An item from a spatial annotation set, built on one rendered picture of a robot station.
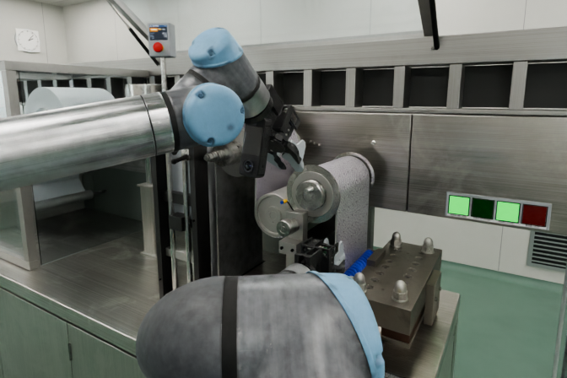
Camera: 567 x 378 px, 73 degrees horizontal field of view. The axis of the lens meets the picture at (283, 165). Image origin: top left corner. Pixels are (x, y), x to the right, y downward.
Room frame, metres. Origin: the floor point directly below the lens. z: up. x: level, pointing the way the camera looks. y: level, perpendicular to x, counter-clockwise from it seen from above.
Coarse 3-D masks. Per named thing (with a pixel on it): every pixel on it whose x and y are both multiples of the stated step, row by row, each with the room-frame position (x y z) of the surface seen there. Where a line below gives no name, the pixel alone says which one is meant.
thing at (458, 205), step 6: (450, 198) 1.07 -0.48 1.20; (456, 198) 1.06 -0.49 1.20; (462, 198) 1.05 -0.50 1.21; (468, 198) 1.04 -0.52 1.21; (450, 204) 1.07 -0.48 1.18; (456, 204) 1.06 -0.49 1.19; (462, 204) 1.05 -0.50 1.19; (468, 204) 1.04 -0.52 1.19; (450, 210) 1.07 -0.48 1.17; (456, 210) 1.06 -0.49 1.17; (462, 210) 1.05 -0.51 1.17
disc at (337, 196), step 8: (304, 168) 0.94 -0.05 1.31; (312, 168) 0.93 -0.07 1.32; (320, 168) 0.92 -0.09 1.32; (296, 176) 0.95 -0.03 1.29; (328, 176) 0.91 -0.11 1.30; (288, 184) 0.97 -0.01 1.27; (336, 184) 0.90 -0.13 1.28; (288, 192) 0.97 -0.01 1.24; (336, 192) 0.90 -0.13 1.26; (336, 200) 0.90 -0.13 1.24; (296, 208) 0.95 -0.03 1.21; (336, 208) 0.90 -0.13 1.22; (320, 216) 0.92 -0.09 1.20; (328, 216) 0.91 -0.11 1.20
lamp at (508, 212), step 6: (498, 204) 1.01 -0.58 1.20; (504, 204) 1.00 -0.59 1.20; (510, 204) 0.99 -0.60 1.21; (516, 204) 0.99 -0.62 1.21; (498, 210) 1.01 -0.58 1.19; (504, 210) 1.00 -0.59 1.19; (510, 210) 0.99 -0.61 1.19; (516, 210) 0.98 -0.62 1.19; (498, 216) 1.01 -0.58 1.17; (504, 216) 1.00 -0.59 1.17; (510, 216) 0.99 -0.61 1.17; (516, 216) 0.98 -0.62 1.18; (516, 222) 0.98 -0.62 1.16
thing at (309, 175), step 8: (304, 176) 0.94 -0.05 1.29; (312, 176) 0.93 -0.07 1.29; (320, 176) 0.92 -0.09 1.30; (296, 184) 0.95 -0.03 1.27; (328, 184) 0.91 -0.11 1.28; (328, 192) 0.91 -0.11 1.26; (296, 200) 0.95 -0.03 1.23; (328, 200) 0.91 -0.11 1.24; (320, 208) 0.92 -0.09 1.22; (328, 208) 0.91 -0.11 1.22; (312, 216) 0.93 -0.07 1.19
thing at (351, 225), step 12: (360, 204) 1.05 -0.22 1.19; (336, 216) 0.91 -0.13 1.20; (348, 216) 0.98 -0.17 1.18; (360, 216) 1.06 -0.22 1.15; (336, 228) 0.91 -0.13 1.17; (348, 228) 0.98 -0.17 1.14; (360, 228) 1.06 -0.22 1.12; (336, 240) 0.91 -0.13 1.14; (348, 240) 0.98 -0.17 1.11; (360, 240) 1.06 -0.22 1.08; (348, 252) 0.98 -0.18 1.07; (360, 252) 1.07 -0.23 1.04; (348, 264) 0.99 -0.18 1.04
